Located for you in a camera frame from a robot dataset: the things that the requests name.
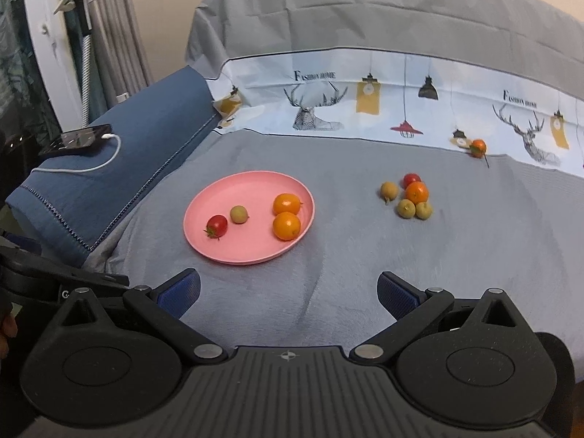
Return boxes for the blue folded blanket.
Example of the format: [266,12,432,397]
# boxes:
[4,66,221,268]

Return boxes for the white door frame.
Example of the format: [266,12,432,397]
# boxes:
[20,0,86,134]

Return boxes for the phone stand pole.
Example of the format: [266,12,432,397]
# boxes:
[51,0,95,129]

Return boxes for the grey quilt with printed band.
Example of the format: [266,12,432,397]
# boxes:
[185,0,584,175]

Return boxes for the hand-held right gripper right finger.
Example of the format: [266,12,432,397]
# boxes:
[349,271,519,366]

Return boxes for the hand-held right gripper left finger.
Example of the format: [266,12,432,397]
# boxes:
[52,268,230,366]

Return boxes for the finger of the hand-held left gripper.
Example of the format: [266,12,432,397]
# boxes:
[61,267,131,288]

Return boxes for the black smartphone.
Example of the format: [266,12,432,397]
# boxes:
[39,124,113,156]

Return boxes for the pink plate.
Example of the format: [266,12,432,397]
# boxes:
[183,171,316,266]

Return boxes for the white charging cable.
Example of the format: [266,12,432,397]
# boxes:
[31,133,122,175]

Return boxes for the grey curtain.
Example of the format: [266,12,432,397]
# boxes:
[89,0,154,102]

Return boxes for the grey fleece blanket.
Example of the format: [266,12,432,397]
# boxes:
[84,128,584,357]

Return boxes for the dark teal curtain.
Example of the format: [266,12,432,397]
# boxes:
[0,0,61,149]

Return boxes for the person's left hand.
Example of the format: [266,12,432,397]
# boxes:
[0,316,18,360]

